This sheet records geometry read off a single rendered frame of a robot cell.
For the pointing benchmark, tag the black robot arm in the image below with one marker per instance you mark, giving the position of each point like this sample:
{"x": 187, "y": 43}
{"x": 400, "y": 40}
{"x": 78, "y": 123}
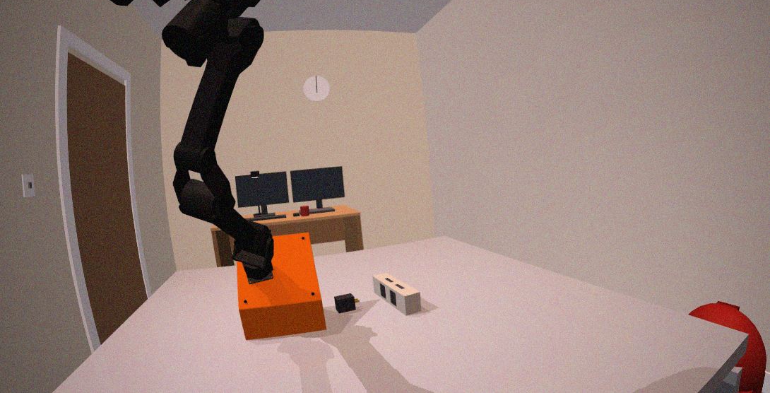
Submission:
{"x": 214, "y": 30}

